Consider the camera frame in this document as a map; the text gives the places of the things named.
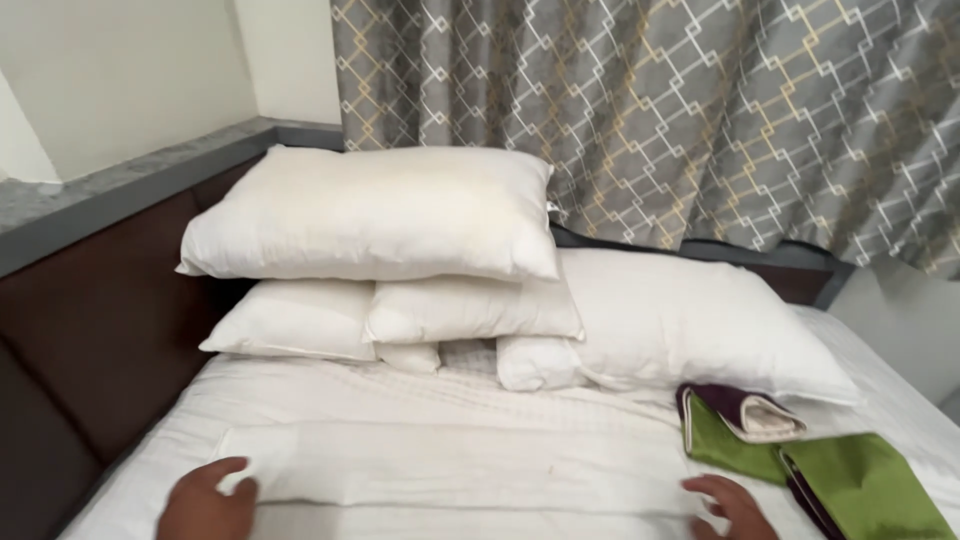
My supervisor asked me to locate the grey stone ledge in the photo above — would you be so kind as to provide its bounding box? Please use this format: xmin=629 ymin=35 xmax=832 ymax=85
xmin=0 ymin=115 xmax=346 ymax=279

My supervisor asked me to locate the green purple cushion cover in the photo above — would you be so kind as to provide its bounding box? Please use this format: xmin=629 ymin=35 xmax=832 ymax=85
xmin=775 ymin=432 xmax=959 ymax=540
xmin=676 ymin=383 xmax=809 ymax=486

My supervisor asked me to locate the person's right hand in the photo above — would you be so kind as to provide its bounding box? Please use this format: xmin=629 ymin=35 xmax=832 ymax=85
xmin=681 ymin=473 xmax=782 ymax=540

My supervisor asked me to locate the white bed with fitted sheet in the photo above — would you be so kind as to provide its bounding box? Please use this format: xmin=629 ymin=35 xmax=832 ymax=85
xmin=58 ymin=303 xmax=960 ymax=540

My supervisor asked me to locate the large white pillow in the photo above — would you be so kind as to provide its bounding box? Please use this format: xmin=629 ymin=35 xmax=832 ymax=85
xmin=495 ymin=247 xmax=865 ymax=408
xmin=174 ymin=144 xmax=563 ymax=284

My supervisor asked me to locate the dark brown padded headboard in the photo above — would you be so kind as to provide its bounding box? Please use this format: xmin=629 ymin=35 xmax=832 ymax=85
xmin=0 ymin=152 xmax=267 ymax=540

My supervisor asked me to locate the grey patterned curtain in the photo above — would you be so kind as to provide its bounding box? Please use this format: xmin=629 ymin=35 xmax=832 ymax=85
xmin=330 ymin=0 xmax=960 ymax=282

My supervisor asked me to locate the person's left hand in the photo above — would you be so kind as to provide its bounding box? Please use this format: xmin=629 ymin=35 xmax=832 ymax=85
xmin=156 ymin=456 xmax=261 ymax=540

